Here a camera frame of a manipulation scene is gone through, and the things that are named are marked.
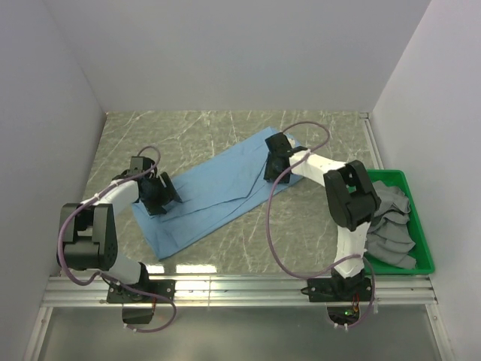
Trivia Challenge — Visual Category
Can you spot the green plastic bin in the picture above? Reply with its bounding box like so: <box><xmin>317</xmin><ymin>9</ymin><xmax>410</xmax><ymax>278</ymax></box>
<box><xmin>366</xmin><ymin>169</ymin><xmax>435</xmax><ymax>275</ymax></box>

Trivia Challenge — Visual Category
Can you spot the light blue long sleeve shirt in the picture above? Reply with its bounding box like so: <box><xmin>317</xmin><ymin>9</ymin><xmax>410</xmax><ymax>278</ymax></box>
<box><xmin>131</xmin><ymin>126</ymin><xmax>307</xmax><ymax>262</ymax></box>

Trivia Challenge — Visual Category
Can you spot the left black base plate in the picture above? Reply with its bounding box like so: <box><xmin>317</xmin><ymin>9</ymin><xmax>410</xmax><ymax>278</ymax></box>
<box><xmin>101</xmin><ymin>276</ymin><xmax>176</xmax><ymax>305</ymax></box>

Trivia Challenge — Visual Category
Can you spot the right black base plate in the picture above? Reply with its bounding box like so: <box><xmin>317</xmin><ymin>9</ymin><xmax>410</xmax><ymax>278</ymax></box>
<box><xmin>301</xmin><ymin>277</ymin><xmax>374</xmax><ymax>302</ymax></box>

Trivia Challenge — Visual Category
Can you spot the grey long sleeve shirt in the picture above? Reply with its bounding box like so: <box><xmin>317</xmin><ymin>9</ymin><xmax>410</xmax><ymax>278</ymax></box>
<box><xmin>366</xmin><ymin>180</ymin><xmax>416</xmax><ymax>269</ymax></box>

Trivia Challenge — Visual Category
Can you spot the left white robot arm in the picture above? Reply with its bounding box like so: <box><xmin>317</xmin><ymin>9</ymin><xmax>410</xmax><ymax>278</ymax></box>
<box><xmin>57</xmin><ymin>154</ymin><xmax>182</xmax><ymax>302</ymax></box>

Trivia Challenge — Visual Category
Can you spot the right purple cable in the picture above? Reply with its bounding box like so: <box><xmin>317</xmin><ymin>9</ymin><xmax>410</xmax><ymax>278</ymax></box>
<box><xmin>265</xmin><ymin>120</ymin><xmax>377</xmax><ymax>334</ymax></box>

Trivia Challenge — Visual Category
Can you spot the purple cable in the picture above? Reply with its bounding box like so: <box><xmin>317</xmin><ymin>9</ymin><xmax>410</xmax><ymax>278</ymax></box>
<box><xmin>265</xmin><ymin>120</ymin><xmax>377</xmax><ymax>334</ymax></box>
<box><xmin>56</xmin><ymin>145</ymin><xmax>177</xmax><ymax>334</ymax></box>

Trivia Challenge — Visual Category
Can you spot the aluminium mounting rail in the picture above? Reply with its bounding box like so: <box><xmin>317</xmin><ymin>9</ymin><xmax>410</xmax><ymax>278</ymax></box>
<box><xmin>23</xmin><ymin>274</ymin><xmax>455</xmax><ymax>360</ymax></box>

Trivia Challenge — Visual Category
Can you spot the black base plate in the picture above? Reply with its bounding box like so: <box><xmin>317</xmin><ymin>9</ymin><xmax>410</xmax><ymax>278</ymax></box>
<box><xmin>101</xmin><ymin>276</ymin><xmax>176</xmax><ymax>305</ymax></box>
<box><xmin>301</xmin><ymin>277</ymin><xmax>374</xmax><ymax>302</ymax></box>

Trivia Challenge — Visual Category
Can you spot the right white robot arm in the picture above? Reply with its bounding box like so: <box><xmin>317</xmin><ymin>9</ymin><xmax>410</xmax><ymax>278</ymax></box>
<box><xmin>264</xmin><ymin>132</ymin><xmax>380</xmax><ymax>301</ymax></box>

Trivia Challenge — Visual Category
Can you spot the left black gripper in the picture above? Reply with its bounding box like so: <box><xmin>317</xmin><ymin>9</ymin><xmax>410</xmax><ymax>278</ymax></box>
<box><xmin>142</xmin><ymin>172</ymin><xmax>182</xmax><ymax>216</ymax></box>

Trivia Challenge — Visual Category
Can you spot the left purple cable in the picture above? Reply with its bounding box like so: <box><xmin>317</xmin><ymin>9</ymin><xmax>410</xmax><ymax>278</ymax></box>
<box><xmin>56</xmin><ymin>145</ymin><xmax>177</xmax><ymax>334</ymax></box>

